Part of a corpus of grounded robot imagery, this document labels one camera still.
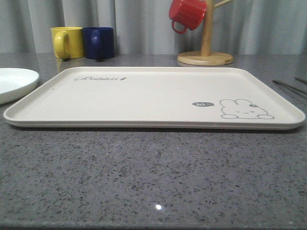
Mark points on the white round plate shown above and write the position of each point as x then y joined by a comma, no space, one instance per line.
16,83

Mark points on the silver metal fork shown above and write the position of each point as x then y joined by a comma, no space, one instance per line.
301,80

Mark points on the yellow mug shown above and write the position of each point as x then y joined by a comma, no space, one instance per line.
67,42

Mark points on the dark blue mug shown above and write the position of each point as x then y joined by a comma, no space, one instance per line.
98,42

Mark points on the wooden mug tree stand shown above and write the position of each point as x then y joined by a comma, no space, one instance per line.
205,57

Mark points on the red mug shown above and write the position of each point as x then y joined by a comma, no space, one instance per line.
188,13

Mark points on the beige rabbit serving tray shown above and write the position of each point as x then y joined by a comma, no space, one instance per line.
175,97

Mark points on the grey curtain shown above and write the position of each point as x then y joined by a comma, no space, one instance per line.
143,27

